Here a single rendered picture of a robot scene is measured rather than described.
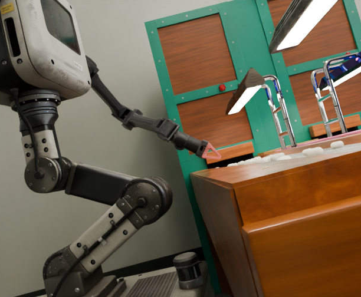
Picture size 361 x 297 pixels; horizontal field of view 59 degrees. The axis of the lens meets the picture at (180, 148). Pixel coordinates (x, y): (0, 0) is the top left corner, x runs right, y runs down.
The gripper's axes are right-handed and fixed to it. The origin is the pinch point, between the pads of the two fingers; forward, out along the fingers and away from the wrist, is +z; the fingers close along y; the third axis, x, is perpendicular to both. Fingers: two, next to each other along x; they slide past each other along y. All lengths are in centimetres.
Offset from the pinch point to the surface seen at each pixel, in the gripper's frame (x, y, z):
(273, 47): -29, -47, -3
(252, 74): -34.4, -7.6, -2.6
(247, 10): -100, 72, -19
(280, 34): -30, -54, -3
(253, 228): 12, -113, -5
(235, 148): -14, 64, 11
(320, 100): -50, 28, 35
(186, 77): -43, 72, -36
